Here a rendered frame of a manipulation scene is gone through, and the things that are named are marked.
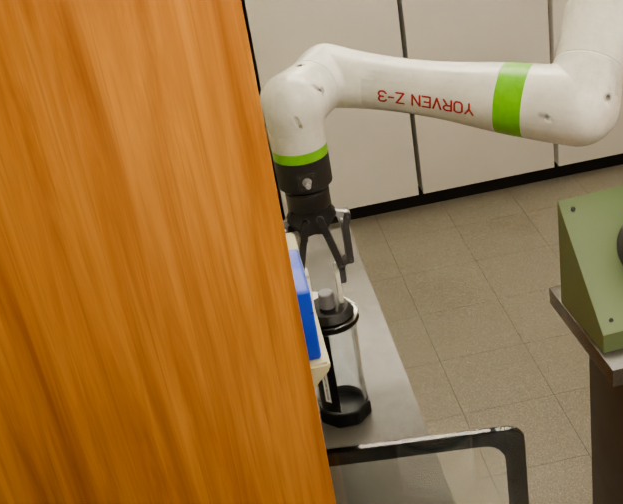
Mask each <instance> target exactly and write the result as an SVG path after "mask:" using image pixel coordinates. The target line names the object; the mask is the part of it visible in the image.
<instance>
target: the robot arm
mask: <svg viewBox="0 0 623 504"><path fill-rule="evenodd" d="M622 89H623V0H567V3H566V5H565V8H564V13H563V20H562V26H561V32H560V37H559V41H558V46H557V50H556V54H555V58H554V61H553V63H552V64H541V63H522V62H450V61H431V60H418V59H408V58H400V57H393V56H386V55H380V54H374V53H368V52H363V51H358V50H354V49H350V48H346V47H342V46H338V45H334V44H326V43H325V44H318V45H315V46H312V47H310V48H309V49H308V50H306V51H305V52H304V53H303V54H302V55H301V56H300V57H299V59H298V60H297V61H296V62H295V63H294V64H293V65H292V66H290V67H289V68H287V69H286V70H284V71H282V72H281V73H279V74H277V75H275V76H274V77H272V78H271V79H270V80H269V81H268V82H267V83H266V84H265V85H264V87H263V88H262V90H261V92H260V95H259V97H260V102H261V108H262V113H263V118H264V123H265V129H266V132H267V135H268V138H269V142H270V146H271V150H272V155H273V161H274V166H275V171H276V177H277V182H278V187H279V189H280V190H281V191H283V192H285V197H286V202H287V208H288V214H287V217H286V219H285V220H283V224H284V229H285V234H286V233H288V226H289V225H290V226H291V227H293V228H294V229H295V230H296V231H297V232H298V236H299V237H298V250H299V253H300V257H301V260H302V264H303V268H304V271H305V275H306V278H307V282H308V285H309V289H310V293H311V296H312V300H313V295H312V289H311V284H310V278H309V274H308V270H307V268H305V262H306V251H307V243H308V237H310V236H312V235H315V234H319V235H320V234H323V236H324V238H325V240H326V242H327V244H328V246H329V248H330V251H331V253H332V255H333V257H334V259H335V261H336V262H333V263H332V264H333V270H334V276H335V282H336V288H337V294H338V298H339V301H340V303H344V297H343V291H342V285H341V283H346V281H347V277H346V271H345V266H346V265H347V264H349V263H350V264H352V263H353V262H354V255H353V248H352V241H351V235H350V228H349V224H350V220H351V214H350V211H349V209H348V208H347V207H345V208H343V209H335V207H334V206H333V205H332V202H331V196H330V190H329V184H330V183H331V181H332V178H333V177H332V171H331V165H330V159H329V152H328V146H327V140H326V131H325V118H326V117H327V116H328V115H329V113H330V112H331V111H332V110H334V109H335V108H360V109H374V110H385V111H394V112H402V113H409V114H415V115H421V116H427V117H432V118H437V119H442V120H446V121H451V122H455V123H459V124H463V125H467V126H471V127H475V128H479V129H483V130H488V131H492V132H497V133H501V134H506V135H510V136H516V137H521V138H526V139H531V140H536V141H542V142H548V143H554V144H560V145H567V146H574V147H581V146H587V145H591V144H594V143H596V142H598V141H600V140H601V139H603V138H604V137H605V136H606V135H607V134H608V133H609V132H610V131H611V130H612V128H613V127H614V125H615V123H616V121H617V119H618V116H619V111H620V104H621V96H622ZM335 216H336V217H337V219H338V221H339V222H340V223H341V230H342V236H343V243H344V249H345V255H343V256H341V254H340V252H339V250H338V247H337V245H336V243H335V241H334V239H333V237H332V234H331V232H330V230H329V226H330V224H331V222H332V221H333V219H334V217H335ZM617 252H618V256H619V258H620V261H621V263H622V264H623V226H622V227H621V229H620V231H619V234H618V237H617ZM313 303H314V300H313Z"/></svg>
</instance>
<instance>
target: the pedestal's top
mask: <svg viewBox="0 0 623 504"><path fill-rule="evenodd" d="M549 297H550V304H551V305H552V306H553V308H554V309H555V310H556V312H557V313H558V314H559V316H560V317H561V318H562V320H563V321H564V322H565V324H566V325H567V326H568V328H569V329H570V330H571V332H572V333H573V334H574V336H575V337H576V338H577V340H578V341H579V342H580V344H581V345H582V346H583V348H584V349H585V350H586V352H587V353H588V354H589V356H590V357H591V358H592V360H593V361H594V362H595V364H596V365H597V366H598V368H599V369H600V370H601V372H602V373H603V374H604V376H605V377H606V378H607V380H608V381H609V382H610V384H611V385H612V386H613V387H616V386H620V385H623V348H622V349H618V350H614V351H610V352H606V353H603V352H602V351H601V350H600V349H599V347H598V346H597V345H596V344H595V343H594V341H593V340H592V339H591V338H590V337H589V335H588V334H587V333H586V332H585V331H584V329H583V328H582V327H581V326H580V325H579V323H578V322H577V321H576V320H575V318H574V317H573V316H572V315H571V314H570V312H569V311H568V310H567V309H566V308H565V306H564V305H563V304H562V303H561V285H558V286H554V287H550V288H549Z"/></svg>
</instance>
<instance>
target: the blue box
mask: <svg viewBox="0 0 623 504"><path fill-rule="evenodd" d="M288 251H289V256H290V261H291V267H292V272H293V277H294V282H295V288H296V293H297V298H298V304H299V309H300V314H301V320H302V325H303V330H304V335H305V341H306V346H307V351H308V357H309V360H314V359H319V358H320V357H321V350H320V344H319V339H318V333H317V328H316V322H315V317H314V311H313V306H312V300H311V295H310V290H309V287H308V283H307V280H306V276H305V272H304V269H303V265H302V262H301V258H300V254H299V251H298V250H297V249H293V250H288Z"/></svg>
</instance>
